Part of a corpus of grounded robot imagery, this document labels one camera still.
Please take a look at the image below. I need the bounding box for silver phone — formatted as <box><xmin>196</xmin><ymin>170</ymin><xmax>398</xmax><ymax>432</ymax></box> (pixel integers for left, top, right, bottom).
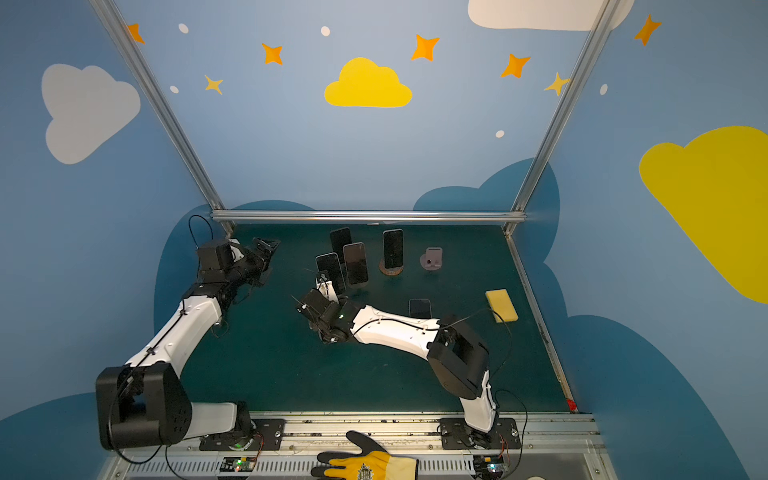
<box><xmin>315</xmin><ymin>252</ymin><xmax>346</xmax><ymax>295</ymax></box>

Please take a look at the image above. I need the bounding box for white-framed phone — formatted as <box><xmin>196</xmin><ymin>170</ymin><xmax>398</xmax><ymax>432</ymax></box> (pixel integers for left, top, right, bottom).
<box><xmin>408</xmin><ymin>298</ymin><xmax>432</xmax><ymax>319</ymax></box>

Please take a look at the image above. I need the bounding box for grey phone stand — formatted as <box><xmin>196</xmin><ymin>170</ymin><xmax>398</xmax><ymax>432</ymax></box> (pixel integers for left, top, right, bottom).
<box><xmin>419</xmin><ymin>247</ymin><xmax>443</xmax><ymax>271</ymax></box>

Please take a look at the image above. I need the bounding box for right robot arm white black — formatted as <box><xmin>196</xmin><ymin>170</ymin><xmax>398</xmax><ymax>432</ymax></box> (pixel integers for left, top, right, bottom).
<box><xmin>296</xmin><ymin>288</ymin><xmax>497</xmax><ymax>434</ymax></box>

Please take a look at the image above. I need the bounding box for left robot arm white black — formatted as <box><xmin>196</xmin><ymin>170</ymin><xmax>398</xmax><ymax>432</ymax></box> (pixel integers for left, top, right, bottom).
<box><xmin>96</xmin><ymin>238</ymin><xmax>280</xmax><ymax>451</ymax></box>

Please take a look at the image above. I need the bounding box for pink phone middle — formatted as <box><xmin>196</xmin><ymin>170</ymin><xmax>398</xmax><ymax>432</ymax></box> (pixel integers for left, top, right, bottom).
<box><xmin>343</xmin><ymin>242</ymin><xmax>369</xmax><ymax>287</ymax></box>

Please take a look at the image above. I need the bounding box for round wooden phone stand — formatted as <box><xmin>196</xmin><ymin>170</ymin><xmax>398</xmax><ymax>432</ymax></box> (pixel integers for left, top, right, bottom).
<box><xmin>379</xmin><ymin>259</ymin><xmax>404</xmax><ymax>277</ymax></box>

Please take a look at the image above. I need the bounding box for black phone rear left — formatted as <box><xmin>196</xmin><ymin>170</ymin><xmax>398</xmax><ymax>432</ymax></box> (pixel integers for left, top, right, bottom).
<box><xmin>329</xmin><ymin>227</ymin><xmax>352</xmax><ymax>264</ymax></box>

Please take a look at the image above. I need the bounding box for black phone on wooden stand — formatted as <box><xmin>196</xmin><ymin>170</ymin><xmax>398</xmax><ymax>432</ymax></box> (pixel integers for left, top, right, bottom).
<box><xmin>382</xmin><ymin>229</ymin><xmax>404</xmax><ymax>269</ymax></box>

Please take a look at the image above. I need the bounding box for yellow black work glove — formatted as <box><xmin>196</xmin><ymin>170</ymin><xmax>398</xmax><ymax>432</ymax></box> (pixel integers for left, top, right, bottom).
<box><xmin>311</xmin><ymin>430</ymin><xmax>419</xmax><ymax>480</ymax></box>

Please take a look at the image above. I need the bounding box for yellow sponge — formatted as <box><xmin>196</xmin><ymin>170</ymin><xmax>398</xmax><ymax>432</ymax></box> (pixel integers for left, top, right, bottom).
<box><xmin>485</xmin><ymin>289</ymin><xmax>519</xmax><ymax>323</ymax></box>

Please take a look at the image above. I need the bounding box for left green circuit board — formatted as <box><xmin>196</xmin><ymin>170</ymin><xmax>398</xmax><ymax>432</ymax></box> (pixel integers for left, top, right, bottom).
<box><xmin>219</xmin><ymin>456</ymin><xmax>257</xmax><ymax>473</ymax></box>

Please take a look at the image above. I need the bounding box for green circuit board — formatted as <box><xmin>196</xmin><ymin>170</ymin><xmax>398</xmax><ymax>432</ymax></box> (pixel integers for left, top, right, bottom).
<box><xmin>472</xmin><ymin>455</ymin><xmax>506</xmax><ymax>480</ymax></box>
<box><xmin>219</xmin><ymin>456</ymin><xmax>257</xmax><ymax>473</ymax></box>

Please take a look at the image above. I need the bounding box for right green circuit board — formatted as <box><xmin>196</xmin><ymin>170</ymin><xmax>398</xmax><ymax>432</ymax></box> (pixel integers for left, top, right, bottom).
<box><xmin>472</xmin><ymin>455</ymin><xmax>506</xmax><ymax>480</ymax></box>

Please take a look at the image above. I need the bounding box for aluminium frame rear bar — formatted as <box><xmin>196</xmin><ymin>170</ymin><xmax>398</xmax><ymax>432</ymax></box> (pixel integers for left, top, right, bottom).
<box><xmin>212</xmin><ymin>210</ymin><xmax>526</xmax><ymax>224</ymax></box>

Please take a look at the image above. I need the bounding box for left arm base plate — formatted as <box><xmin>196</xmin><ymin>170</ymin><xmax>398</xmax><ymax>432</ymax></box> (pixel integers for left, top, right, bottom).
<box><xmin>199</xmin><ymin>418</ymin><xmax>286</xmax><ymax>452</ymax></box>

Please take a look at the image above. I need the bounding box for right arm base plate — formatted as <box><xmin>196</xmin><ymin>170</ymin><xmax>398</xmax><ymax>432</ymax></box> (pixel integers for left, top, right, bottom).
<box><xmin>437</xmin><ymin>417</ymin><xmax>522</xmax><ymax>450</ymax></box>

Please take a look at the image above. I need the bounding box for aluminium frame left post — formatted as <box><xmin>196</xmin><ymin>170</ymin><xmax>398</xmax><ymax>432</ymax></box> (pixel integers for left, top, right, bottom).
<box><xmin>89</xmin><ymin>0</ymin><xmax>225</xmax><ymax>210</ymax></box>

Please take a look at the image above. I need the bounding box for aluminium frame post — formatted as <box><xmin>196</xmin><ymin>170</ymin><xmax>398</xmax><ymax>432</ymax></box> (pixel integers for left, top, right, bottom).
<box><xmin>89</xmin><ymin>0</ymin><xmax>225</xmax><ymax>210</ymax></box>
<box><xmin>511</xmin><ymin>0</ymin><xmax>621</xmax><ymax>215</ymax></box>

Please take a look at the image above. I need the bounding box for aluminium frame right post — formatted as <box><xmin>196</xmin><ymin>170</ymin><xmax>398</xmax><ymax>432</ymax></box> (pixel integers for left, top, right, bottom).
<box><xmin>511</xmin><ymin>0</ymin><xmax>621</xmax><ymax>215</ymax></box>

